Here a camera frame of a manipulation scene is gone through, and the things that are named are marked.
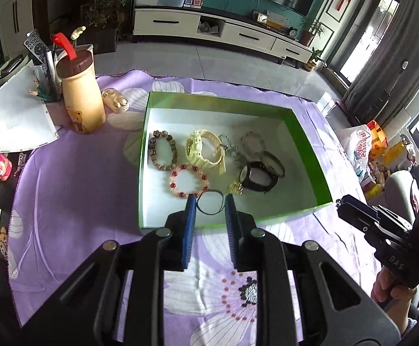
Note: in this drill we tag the grey curtain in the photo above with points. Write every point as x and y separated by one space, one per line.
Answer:
386 61

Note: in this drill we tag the small potted plant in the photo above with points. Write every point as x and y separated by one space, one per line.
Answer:
314 61

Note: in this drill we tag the pen holder with pens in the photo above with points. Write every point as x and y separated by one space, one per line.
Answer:
52 90

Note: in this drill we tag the cream earbuds case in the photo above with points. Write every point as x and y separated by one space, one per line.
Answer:
116 100

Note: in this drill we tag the black wristwatch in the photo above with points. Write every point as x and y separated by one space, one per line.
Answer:
247 176

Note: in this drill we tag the purple floral cloth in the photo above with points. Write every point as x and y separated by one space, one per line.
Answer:
87 205

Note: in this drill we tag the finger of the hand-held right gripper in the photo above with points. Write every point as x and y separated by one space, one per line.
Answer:
357 221
360 209

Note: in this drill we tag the tall potted plant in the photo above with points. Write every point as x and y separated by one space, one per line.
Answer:
306 38

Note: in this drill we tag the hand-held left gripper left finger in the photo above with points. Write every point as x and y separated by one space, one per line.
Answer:
189 230

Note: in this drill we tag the green cardboard box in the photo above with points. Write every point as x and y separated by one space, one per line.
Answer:
296 173

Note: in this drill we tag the white printed plastic bag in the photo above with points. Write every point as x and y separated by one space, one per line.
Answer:
357 144

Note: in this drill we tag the white paper sheet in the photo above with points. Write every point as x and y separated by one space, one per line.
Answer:
15 119

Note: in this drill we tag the silver bangle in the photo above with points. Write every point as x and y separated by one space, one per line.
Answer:
279 167

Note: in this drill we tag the grey remote control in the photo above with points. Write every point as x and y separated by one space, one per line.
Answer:
34 45

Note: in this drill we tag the white tv cabinet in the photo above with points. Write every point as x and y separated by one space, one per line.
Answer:
166 21

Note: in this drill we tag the cream wristwatch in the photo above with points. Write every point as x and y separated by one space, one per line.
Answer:
195 142

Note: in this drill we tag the yellow bear bottle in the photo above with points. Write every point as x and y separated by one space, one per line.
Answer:
83 93

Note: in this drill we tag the small alarm clock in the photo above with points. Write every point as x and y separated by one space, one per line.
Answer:
292 32

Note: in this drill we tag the yellow box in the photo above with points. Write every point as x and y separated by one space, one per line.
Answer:
378 140

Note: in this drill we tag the leafy houseplants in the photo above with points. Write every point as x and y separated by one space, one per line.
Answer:
105 10

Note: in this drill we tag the person's right hand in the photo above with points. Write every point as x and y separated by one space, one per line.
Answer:
387 284

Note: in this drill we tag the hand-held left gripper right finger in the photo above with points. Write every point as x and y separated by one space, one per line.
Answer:
233 230

